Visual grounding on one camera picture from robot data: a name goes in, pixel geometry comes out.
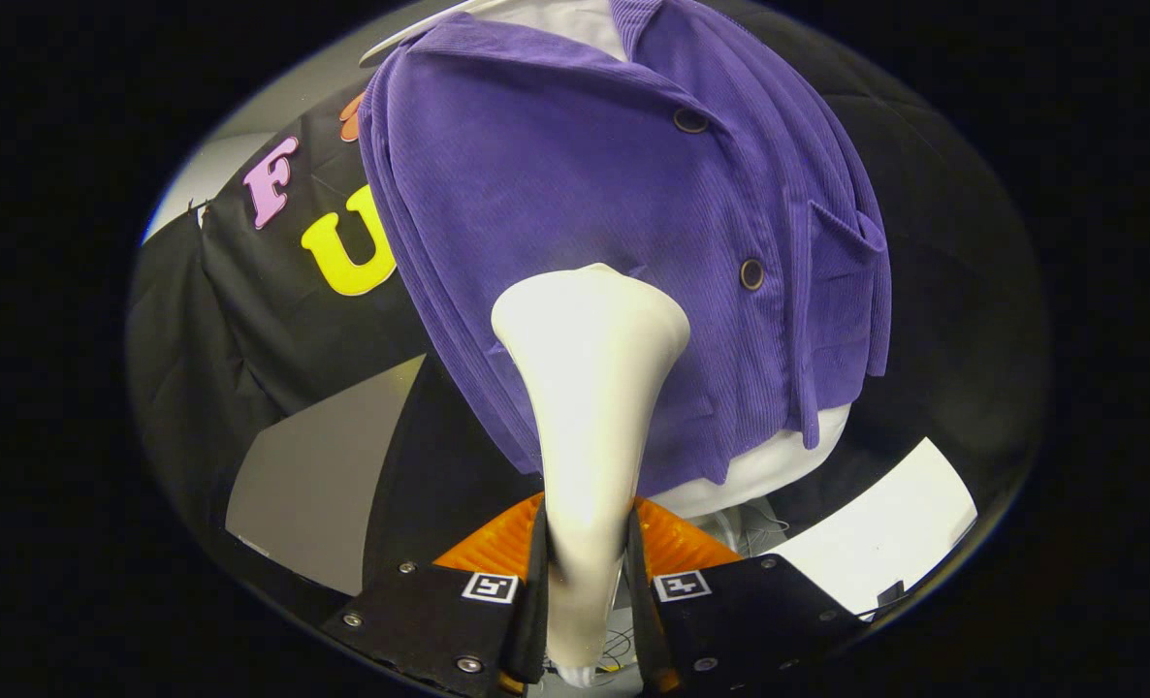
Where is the white paper sheet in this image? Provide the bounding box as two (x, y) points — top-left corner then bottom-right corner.
(764, 436), (978, 617)

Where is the white mannequin torso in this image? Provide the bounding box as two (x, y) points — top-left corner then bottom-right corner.
(478, 0), (852, 520)

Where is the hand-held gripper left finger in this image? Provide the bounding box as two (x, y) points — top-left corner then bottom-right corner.
(318, 492), (549, 697)

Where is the black backdrop cloth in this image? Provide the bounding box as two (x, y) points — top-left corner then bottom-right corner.
(124, 0), (1051, 602)

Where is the purple corduroy jacket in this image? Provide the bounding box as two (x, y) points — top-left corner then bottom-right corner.
(357, 0), (894, 500)

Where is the white garment steamer with hose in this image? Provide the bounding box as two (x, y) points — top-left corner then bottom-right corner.
(491, 264), (692, 689)

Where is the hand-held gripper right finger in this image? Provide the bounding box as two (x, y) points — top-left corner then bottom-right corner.
(625, 496), (872, 697)

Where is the grey drawer cabinet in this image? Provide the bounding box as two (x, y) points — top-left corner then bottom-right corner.
(224, 354), (428, 597)

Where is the white clothes hanger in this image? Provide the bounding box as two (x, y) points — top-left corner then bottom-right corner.
(360, 0), (503, 65)

